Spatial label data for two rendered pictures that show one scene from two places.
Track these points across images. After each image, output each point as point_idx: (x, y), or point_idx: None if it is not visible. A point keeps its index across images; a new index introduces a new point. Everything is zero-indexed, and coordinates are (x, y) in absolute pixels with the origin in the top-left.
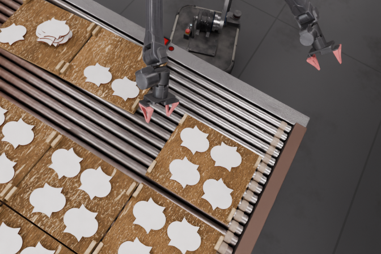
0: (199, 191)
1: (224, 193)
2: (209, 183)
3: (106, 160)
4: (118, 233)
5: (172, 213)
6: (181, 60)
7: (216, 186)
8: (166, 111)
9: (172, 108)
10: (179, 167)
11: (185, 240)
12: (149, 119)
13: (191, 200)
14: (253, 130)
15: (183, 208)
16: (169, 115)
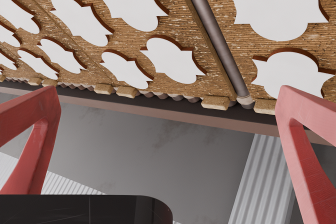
0: (263, 48)
1: (302, 89)
2: (297, 61)
3: None
4: None
5: (176, 27)
6: None
7: (301, 73)
8: (295, 112)
9: (308, 218)
10: None
11: (170, 67)
12: (52, 149)
13: (232, 44)
14: None
15: (203, 38)
16: (278, 121)
